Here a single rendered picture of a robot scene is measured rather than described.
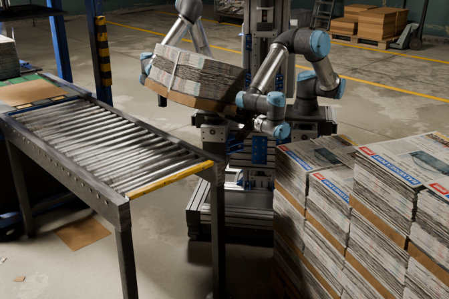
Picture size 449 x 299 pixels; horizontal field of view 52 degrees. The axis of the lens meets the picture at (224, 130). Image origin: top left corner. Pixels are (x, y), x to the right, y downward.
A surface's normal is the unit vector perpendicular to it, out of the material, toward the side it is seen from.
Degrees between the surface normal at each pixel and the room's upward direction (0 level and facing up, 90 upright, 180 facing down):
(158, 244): 0
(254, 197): 0
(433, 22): 90
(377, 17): 89
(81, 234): 0
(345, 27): 89
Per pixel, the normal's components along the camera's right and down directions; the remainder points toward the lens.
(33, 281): -0.01, -0.92
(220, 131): -0.17, 0.39
